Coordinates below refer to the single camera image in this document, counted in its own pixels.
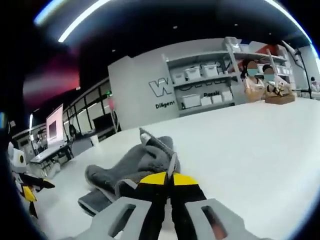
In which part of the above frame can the dark grey fluffy towel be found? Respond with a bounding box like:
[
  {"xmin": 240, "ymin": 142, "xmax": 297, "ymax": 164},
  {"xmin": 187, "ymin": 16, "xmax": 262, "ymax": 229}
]
[{"xmin": 77, "ymin": 127, "xmax": 181, "ymax": 217}]

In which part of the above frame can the white lamp bar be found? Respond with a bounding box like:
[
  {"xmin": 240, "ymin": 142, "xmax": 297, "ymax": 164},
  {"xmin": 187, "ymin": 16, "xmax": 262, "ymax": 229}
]
[{"xmin": 29, "ymin": 113, "xmax": 35, "ymax": 141}]

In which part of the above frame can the large display screen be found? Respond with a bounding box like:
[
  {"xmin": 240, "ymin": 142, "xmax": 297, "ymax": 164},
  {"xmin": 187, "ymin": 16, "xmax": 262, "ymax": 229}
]
[{"xmin": 45, "ymin": 103, "xmax": 65, "ymax": 148}]

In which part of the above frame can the black monitor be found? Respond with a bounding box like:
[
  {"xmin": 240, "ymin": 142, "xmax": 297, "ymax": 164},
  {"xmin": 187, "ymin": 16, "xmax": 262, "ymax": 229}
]
[{"xmin": 92, "ymin": 114, "xmax": 117, "ymax": 131}]

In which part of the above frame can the group of white storage boxes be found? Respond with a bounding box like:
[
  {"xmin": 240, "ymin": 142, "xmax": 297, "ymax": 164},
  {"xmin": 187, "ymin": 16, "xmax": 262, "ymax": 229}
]
[{"xmin": 172, "ymin": 63, "xmax": 234, "ymax": 110}]

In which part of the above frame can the wooden tray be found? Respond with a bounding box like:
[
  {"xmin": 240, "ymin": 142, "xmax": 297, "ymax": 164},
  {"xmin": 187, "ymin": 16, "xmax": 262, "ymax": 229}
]
[{"xmin": 264, "ymin": 93, "xmax": 296, "ymax": 105}]

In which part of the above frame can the grey metal shelf rack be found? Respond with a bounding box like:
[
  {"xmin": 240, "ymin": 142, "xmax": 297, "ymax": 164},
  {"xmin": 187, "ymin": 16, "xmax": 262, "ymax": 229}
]
[{"xmin": 164, "ymin": 36, "xmax": 294, "ymax": 118}]

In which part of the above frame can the ceiling light strip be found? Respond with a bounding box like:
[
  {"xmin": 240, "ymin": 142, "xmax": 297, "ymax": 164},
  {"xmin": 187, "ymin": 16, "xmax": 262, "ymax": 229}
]
[{"xmin": 57, "ymin": 0, "xmax": 111, "ymax": 43}]

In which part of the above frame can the black tripod stand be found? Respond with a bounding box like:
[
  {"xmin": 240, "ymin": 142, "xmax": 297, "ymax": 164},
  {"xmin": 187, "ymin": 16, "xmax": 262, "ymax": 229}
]
[{"xmin": 293, "ymin": 46, "xmax": 316, "ymax": 100}]

